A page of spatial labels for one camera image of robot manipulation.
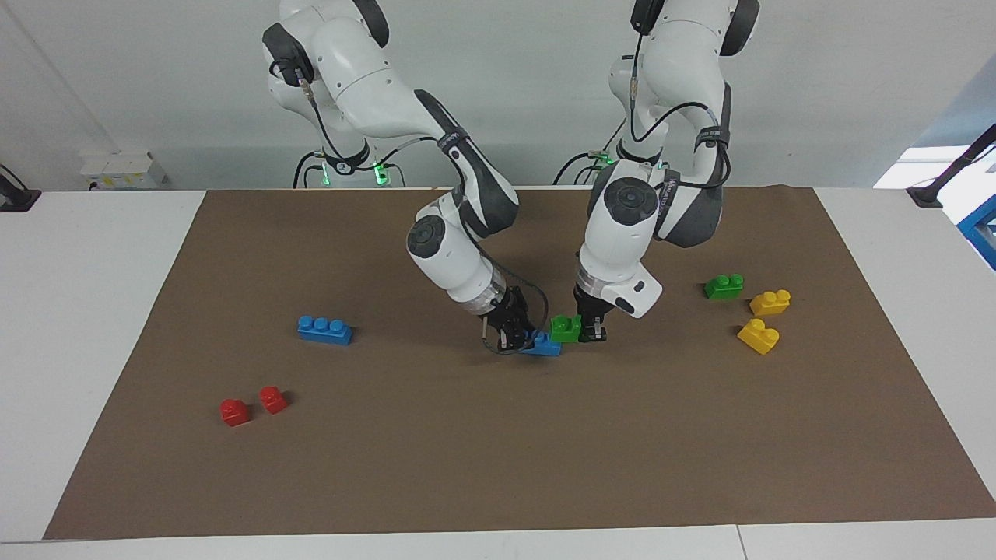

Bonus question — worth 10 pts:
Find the blue three-stud toy brick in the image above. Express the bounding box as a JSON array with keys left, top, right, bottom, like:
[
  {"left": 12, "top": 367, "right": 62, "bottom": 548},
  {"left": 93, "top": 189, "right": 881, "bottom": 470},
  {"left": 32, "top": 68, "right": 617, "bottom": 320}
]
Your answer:
[
  {"left": 520, "top": 331, "right": 563, "bottom": 357},
  {"left": 297, "top": 315, "right": 354, "bottom": 346}
]

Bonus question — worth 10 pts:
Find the brown table mat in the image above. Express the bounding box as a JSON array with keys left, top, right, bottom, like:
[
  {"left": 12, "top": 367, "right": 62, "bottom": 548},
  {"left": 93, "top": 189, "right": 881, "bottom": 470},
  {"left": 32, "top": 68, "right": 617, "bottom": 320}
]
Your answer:
[{"left": 43, "top": 185, "right": 996, "bottom": 541}]

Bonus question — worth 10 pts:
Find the yellow two-stud toy brick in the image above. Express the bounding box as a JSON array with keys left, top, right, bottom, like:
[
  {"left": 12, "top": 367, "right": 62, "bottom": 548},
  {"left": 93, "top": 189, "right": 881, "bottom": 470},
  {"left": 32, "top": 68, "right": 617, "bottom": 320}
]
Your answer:
[
  {"left": 749, "top": 289, "right": 792, "bottom": 317},
  {"left": 736, "top": 318, "right": 780, "bottom": 356}
]

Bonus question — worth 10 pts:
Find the black stand with clamp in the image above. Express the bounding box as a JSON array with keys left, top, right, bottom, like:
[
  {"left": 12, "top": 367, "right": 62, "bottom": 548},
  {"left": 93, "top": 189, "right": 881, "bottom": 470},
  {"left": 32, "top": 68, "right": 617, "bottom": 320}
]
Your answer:
[{"left": 907, "top": 124, "right": 996, "bottom": 209}]

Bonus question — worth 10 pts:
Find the white box with yellow label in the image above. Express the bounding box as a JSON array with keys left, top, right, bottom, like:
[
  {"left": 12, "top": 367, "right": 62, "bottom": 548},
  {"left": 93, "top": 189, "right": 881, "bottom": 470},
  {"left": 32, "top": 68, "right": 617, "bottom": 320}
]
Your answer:
[{"left": 80, "top": 150, "right": 167, "bottom": 192}]

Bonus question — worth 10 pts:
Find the black table clamp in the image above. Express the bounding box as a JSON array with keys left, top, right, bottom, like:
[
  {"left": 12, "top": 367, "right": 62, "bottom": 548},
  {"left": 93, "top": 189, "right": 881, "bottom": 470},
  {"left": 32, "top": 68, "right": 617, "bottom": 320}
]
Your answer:
[{"left": 0, "top": 165, "right": 41, "bottom": 212}]

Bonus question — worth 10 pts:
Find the black left base cable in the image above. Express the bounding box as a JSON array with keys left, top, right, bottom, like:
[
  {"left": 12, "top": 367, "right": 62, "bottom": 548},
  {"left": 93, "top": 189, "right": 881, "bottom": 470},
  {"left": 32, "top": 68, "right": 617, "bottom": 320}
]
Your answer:
[{"left": 553, "top": 148, "right": 608, "bottom": 186}]

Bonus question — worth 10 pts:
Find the black base cable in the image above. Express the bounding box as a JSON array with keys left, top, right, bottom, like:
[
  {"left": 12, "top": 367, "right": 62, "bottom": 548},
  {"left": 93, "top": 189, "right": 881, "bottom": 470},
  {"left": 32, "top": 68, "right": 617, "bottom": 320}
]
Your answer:
[
  {"left": 293, "top": 150, "right": 324, "bottom": 189},
  {"left": 553, "top": 148, "right": 608, "bottom": 186}
]

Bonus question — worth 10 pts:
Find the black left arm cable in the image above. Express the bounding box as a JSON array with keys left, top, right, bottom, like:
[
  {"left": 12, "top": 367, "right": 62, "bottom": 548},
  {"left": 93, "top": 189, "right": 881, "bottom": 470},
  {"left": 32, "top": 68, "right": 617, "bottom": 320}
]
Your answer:
[{"left": 626, "top": 23, "right": 733, "bottom": 192}]

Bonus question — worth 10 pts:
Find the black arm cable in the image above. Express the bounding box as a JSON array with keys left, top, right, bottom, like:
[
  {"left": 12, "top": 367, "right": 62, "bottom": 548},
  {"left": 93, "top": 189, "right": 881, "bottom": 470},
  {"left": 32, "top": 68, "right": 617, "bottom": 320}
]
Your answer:
[
  {"left": 626, "top": 23, "right": 733, "bottom": 192},
  {"left": 293, "top": 66, "right": 550, "bottom": 357}
]

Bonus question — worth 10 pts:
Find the black right base cable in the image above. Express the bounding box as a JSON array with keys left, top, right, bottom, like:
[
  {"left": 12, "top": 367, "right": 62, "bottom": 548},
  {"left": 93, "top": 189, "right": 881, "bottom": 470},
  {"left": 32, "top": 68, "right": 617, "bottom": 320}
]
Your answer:
[{"left": 293, "top": 150, "right": 324, "bottom": 189}]

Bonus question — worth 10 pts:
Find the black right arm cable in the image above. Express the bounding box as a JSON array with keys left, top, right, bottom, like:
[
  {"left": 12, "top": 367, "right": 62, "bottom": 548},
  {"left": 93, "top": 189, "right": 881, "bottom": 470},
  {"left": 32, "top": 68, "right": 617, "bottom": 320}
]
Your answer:
[{"left": 293, "top": 66, "right": 550, "bottom": 357}]

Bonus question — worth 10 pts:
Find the blue metal frame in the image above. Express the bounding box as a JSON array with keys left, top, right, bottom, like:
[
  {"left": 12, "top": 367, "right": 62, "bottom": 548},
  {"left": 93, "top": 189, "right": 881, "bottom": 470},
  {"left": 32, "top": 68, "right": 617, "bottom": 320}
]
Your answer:
[{"left": 956, "top": 194, "right": 996, "bottom": 271}]

